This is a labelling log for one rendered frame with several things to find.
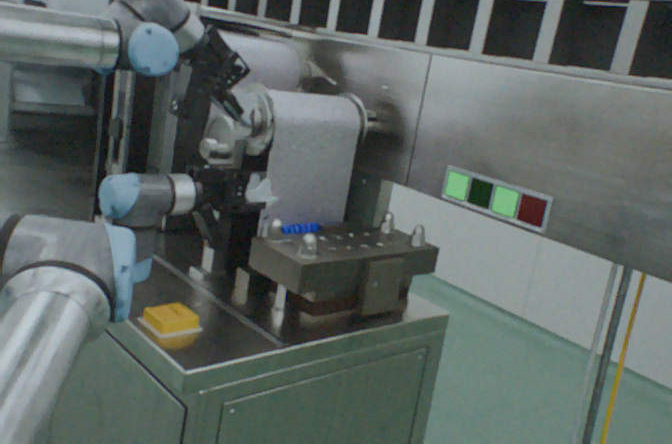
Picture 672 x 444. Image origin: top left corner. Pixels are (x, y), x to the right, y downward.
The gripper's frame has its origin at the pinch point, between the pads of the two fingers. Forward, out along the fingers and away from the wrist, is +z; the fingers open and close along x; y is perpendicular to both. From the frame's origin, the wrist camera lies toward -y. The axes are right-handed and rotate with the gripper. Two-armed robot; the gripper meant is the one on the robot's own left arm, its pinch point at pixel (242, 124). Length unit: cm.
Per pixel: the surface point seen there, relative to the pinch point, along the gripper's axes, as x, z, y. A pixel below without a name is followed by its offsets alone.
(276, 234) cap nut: -12.6, 14.7, -13.0
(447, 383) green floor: 54, 211, 15
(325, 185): -4.4, 24.0, 4.6
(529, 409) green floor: 23, 225, 27
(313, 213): -4.4, 26.4, -1.7
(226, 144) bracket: 4.9, 3.7, -3.9
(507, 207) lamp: -41, 32, 18
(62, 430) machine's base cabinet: 16, 28, -68
